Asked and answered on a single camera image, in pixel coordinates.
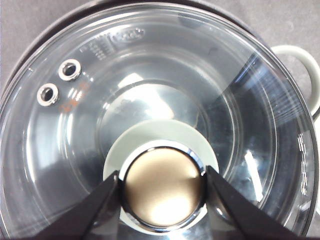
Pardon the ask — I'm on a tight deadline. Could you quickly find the glass pot lid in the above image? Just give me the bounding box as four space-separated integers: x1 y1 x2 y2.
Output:
0 3 317 240

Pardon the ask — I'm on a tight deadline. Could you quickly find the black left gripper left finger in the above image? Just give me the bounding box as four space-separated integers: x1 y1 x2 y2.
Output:
30 170 121 240

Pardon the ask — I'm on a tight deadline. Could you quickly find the green electric steamer pot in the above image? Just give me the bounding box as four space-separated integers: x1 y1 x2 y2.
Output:
0 1 320 240

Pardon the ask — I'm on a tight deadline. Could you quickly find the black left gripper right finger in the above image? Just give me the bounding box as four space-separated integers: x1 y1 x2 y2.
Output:
206 165 305 240

